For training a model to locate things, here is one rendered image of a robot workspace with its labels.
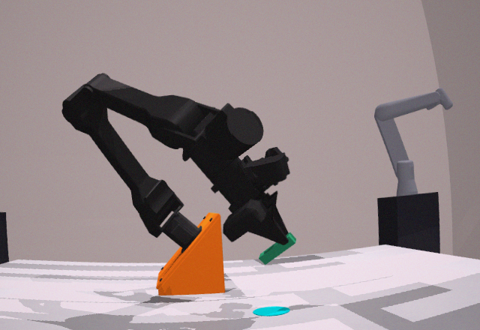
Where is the cyan circle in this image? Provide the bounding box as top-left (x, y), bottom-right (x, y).
top-left (253, 306), bottom-right (290, 316)

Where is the green rectangular post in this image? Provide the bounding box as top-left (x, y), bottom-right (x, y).
top-left (259, 232), bottom-right (296, 265)

